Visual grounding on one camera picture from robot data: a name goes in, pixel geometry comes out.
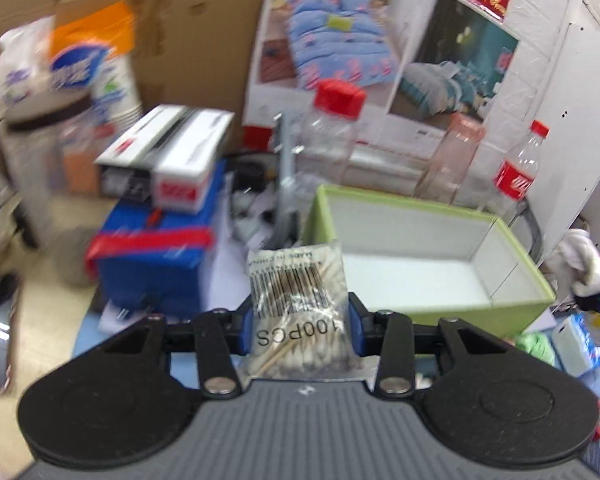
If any cotton swab bag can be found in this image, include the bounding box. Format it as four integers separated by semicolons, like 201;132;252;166
239;242;363;382

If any white cloth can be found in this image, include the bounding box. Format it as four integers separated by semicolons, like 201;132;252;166
544;229;600;297

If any metal lever stand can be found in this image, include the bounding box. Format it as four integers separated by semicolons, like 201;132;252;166
268;113;301;250

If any blue machine box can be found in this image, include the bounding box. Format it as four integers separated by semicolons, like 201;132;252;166
84;162;225;318

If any green cardboard box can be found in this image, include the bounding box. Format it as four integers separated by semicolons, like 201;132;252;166
302;185;555;337

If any pink clear bottle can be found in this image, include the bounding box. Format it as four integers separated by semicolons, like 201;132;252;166
414;113;486;204

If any green towel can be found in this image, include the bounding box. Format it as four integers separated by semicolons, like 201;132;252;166
513;332;556;366

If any black white pen box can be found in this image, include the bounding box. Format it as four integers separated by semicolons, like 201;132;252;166
95;104;234;214

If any red cap clear jar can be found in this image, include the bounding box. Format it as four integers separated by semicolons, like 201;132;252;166
296;79;366;195

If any cola bottle red label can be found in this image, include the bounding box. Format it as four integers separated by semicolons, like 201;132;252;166
486;120;550;218

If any blue tissue pack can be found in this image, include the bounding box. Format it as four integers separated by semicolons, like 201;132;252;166
550;312;600;377

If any blue printed table mat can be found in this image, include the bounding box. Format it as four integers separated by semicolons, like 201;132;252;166
72;303;600;480

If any clear jar with sand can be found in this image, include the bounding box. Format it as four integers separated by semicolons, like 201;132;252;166
0;88;107;287

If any bedding poster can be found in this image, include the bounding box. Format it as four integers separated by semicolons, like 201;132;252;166
244;0;518;143

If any orange blue tissue package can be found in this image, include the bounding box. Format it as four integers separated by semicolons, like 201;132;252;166
50;1;142;136

